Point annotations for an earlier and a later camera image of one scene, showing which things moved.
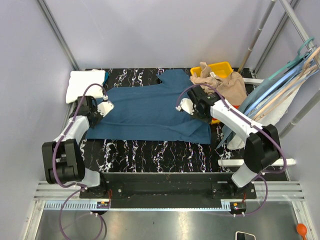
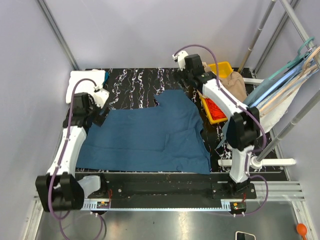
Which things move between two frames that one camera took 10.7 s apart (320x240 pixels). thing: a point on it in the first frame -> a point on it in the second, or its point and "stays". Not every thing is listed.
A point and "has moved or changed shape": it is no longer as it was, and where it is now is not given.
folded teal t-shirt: x=106 y=78 stays
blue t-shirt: x=149 y=113 has moved or changed shape
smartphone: x=240 y=235 stays
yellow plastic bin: x=220 y=69 stays
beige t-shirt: x=232 y=87 stays
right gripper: x=207 y=119 -> x=181 y=76
